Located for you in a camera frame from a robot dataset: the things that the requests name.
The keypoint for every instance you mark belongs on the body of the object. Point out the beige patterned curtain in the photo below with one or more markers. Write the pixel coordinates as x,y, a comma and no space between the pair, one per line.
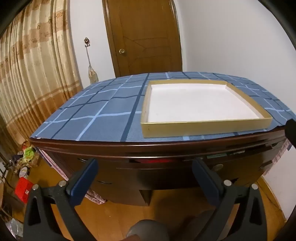
34,81

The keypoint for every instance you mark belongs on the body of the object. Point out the red plastic basket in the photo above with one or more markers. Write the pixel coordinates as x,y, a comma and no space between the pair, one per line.
22,188

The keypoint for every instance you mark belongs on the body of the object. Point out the colourful clutter pile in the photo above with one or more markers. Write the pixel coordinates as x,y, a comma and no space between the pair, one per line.
29,155

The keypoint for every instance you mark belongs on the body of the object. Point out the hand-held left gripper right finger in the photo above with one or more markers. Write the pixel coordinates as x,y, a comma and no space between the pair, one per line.
208,183

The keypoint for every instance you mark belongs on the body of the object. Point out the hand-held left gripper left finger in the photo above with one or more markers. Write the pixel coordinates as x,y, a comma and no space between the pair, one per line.
83,183

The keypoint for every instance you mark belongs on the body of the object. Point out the person's grey trouser leg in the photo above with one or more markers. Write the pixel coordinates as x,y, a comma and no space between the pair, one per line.
148,231

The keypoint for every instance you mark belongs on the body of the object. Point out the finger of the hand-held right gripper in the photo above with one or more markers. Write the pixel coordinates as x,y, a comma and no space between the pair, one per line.
291,134

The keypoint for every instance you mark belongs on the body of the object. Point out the gold cardboard tray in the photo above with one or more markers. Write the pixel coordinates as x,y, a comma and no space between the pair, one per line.
198,104

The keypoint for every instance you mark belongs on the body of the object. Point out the metal wall hook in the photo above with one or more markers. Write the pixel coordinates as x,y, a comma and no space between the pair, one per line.
86,41

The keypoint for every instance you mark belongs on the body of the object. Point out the brass door knob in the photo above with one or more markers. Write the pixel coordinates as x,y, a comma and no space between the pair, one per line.
121,51

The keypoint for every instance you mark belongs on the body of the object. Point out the blue plaid tablecloth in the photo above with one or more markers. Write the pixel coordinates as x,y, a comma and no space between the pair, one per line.
104,109

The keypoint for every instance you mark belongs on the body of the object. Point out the dark wooden dresser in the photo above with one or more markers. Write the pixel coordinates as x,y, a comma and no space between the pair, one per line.
69,162

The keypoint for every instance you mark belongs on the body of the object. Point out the beige curtain tassel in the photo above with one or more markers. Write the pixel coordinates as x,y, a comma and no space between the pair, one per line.
92,71

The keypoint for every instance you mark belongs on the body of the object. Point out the brown wooden door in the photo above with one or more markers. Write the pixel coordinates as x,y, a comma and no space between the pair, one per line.
143,39

